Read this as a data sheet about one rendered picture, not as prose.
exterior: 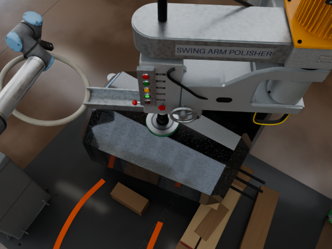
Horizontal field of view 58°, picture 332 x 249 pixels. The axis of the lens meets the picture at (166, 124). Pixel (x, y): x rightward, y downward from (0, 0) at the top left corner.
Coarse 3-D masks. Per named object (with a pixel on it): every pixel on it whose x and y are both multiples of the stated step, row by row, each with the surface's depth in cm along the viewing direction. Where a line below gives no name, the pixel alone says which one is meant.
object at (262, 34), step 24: (144, 24) 123; (168, 24) 123; (192, 24) 123; (216, 24) 123; (240, 24) 123; (264, 24) 123; (288, 24) 124; (144, 48) 126; (168, 48) 124; (192, 48) 123; (216, 48) 122; (240, 48) 121; (264, 48) 121; (288, 48) 120
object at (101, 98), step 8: (88, 88) 177; (96, 88) 177; (104, 88) 177; (112, 88) 177; (120, 88) 177; (96, 96) 179; (104, 96) 179; (112, 96) 179; (120, 96) 180; (128, 96) 180; (136, 96) 180; (88, 104) 172; (96, 104) 171; (104, 104) 171; (112, 104) 171; (120, 104) 172; (128, 104) 177
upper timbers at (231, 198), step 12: (228, 192) 238; (228, 204) 233; (204, 216) 228; (228, 216) 228; (192, 228) 224; (216, 228) 224; (180, 240) 219; (192, 240) 219; (204, 240) 219; (216, 240) 219
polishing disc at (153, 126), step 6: (150, 114) 197; (156, 114) 197; (168, 114) 197; (150, 120) 194; (150, 126) 192; (156, 126) 192; (162, 126) 192; (168, 126) 192; (174, 126) 192; (156, 132) 190; (162, 132) 190; (168, 132) 190
